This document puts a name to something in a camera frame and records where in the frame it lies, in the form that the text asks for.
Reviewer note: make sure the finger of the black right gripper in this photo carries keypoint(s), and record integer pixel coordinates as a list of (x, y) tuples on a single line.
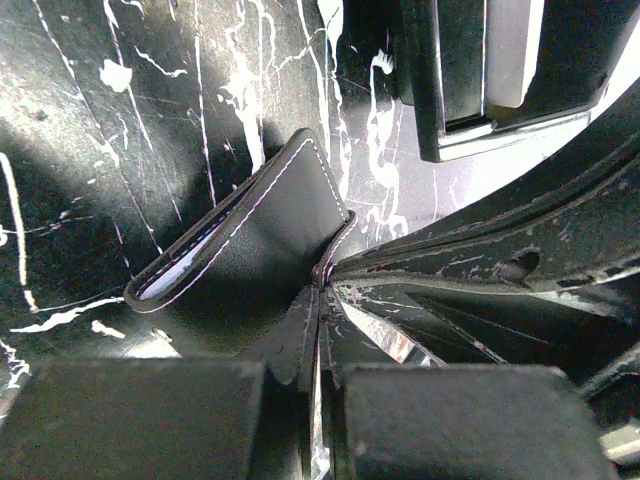
[(571, 221), (576, 329)]

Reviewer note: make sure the black leather card holder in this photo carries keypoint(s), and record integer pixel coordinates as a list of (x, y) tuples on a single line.
[(234, 274)]

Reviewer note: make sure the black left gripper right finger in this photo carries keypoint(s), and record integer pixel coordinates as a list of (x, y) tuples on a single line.
[(393, 410)]

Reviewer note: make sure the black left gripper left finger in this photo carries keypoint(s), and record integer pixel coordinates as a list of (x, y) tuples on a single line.
[(243, 418)]

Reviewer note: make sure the black card storage box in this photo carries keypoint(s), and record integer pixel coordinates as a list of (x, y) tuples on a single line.
[(481, 75)]

